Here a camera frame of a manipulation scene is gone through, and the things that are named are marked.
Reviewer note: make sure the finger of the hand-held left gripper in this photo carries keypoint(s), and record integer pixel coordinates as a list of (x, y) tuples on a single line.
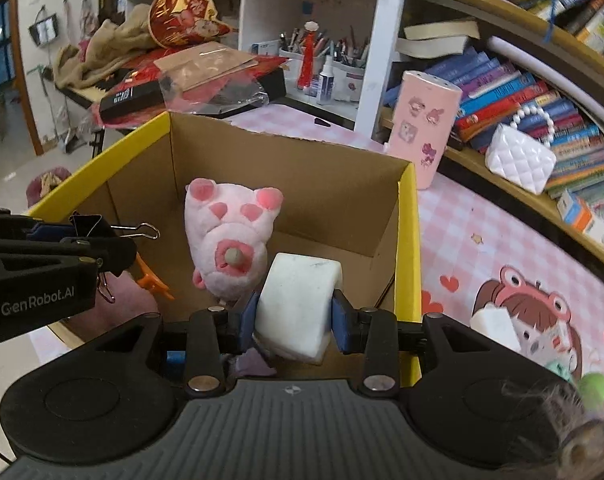
[(11, 225), (56, 265)]

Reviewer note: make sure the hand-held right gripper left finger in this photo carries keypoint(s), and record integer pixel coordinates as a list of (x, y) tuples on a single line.
[(249, 322)]

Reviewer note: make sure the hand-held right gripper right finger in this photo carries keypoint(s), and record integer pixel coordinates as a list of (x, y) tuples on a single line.
[(343, 322)]

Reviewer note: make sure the white foam block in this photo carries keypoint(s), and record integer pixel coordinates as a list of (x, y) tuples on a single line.
[(297, 305)]

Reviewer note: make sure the black binder clip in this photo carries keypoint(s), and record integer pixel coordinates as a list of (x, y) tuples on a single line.
[(94, 227)]

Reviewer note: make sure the round pink and orange plush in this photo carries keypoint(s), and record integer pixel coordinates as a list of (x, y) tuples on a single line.
[(131, 302)]

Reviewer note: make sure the pink plush pig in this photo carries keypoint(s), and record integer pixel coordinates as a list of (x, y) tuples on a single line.
[(231, 230)]

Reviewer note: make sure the yellow cardboard box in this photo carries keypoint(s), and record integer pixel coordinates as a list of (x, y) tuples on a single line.
[(332, 200)]

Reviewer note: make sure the white charger plug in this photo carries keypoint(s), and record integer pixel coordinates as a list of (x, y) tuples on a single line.
[(494, 327)]

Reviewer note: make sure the electronic keyboard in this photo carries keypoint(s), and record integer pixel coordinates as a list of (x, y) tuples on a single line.
[(89, 87)]

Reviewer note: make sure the long black box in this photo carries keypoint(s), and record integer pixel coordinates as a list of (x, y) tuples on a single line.
[(131, 100)]

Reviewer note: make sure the brown cloth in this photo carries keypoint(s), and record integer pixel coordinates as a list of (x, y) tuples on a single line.
[(96, 50)]

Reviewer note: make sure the pink cylinder container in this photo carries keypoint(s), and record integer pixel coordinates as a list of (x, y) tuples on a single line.
[(422, 125)]

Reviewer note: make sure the wooden bookshelf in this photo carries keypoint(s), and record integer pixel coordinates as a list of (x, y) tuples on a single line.
[(507, 180)]

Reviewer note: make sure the clear plastic bag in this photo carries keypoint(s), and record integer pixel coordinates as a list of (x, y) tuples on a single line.
[(221, 100)]

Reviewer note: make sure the small white glue bottle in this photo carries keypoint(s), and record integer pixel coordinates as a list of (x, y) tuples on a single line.
[(327, 85)]

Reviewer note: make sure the white quilted purse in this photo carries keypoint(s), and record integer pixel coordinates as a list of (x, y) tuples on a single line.
[(517, 160)]

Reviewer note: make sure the small black box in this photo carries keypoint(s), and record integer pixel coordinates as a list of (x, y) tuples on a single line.
[(272, 85)]

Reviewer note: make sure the pen holder with pens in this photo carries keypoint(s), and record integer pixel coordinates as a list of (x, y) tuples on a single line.
[(349, 80)]

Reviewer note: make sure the kraft paper bag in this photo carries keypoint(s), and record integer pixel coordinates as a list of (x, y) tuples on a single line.
[(201, 65)]

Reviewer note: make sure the green helmet toy figure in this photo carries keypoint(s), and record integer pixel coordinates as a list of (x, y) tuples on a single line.
[(594, 390)]

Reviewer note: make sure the blue and orange carton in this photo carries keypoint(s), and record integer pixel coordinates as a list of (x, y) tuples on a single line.
[(582, 217)]

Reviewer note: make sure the red doll pen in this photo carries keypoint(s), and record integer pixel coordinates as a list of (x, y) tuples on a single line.
[(307, 60)]

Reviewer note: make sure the red printed paper fan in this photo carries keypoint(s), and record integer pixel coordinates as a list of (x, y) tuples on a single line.
[(186, 10)]

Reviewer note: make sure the thick white-paged book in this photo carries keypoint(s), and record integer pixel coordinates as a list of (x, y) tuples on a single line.
[(442, 29), (427, 46)]

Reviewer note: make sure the row of colourful books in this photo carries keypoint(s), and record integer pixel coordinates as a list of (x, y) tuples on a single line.
[(572, 135)]

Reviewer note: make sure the white shelf unit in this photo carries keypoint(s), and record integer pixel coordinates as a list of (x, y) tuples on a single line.
[(272, 10)]

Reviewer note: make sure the flat white tablet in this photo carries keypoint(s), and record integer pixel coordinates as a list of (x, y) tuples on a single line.
[(507, 52)]

